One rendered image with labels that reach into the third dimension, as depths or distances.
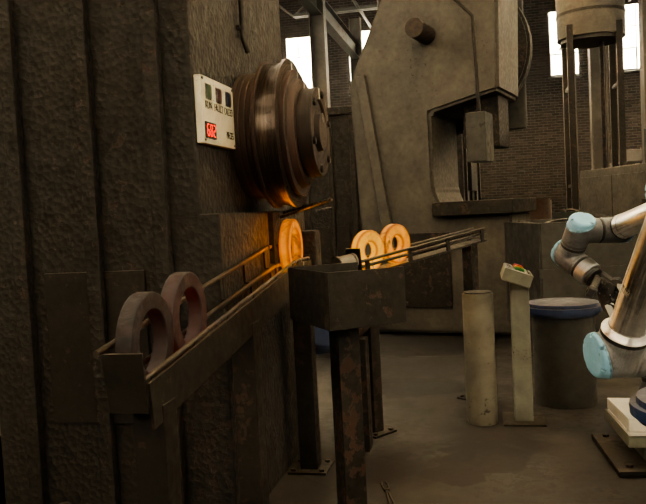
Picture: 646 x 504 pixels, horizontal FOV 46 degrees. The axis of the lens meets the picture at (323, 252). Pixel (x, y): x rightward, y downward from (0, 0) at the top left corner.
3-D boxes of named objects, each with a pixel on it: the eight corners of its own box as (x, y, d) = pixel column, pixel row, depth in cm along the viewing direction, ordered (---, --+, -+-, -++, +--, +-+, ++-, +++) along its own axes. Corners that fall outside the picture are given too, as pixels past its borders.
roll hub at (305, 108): (298, 175, 230) (293, 81, 228) (318, 178, 257) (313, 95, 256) (316, 174, 229) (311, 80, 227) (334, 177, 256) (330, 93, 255)
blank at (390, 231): (376, 227, 297) (382, 227, 294) (402, 221, 307) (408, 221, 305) (380, 266, 299) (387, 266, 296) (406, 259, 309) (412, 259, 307)
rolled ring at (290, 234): (301, 218, 254) (292, 218, 255) (287, 219, 236) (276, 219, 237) (304, 273, 255) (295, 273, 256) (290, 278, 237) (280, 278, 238)
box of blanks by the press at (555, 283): (542, 357, 418) (537, 217, 414) (499, 334, 501) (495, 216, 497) (724, 346, 424) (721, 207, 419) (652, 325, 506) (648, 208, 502)
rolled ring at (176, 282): (202, 263, 166) (188, 264, 166) (169, 281, 148) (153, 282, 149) (211, 345, 169) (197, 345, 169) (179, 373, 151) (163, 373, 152)
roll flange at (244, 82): (226, 210, 225) (216, 50, 223) (269, 209, 271) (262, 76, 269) (258, 208, 223) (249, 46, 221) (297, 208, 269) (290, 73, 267)
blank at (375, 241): (348, 233, 286) (354, 233, 284) (376, 227, 297) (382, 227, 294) (353, 274, 288) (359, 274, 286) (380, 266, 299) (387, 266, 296)
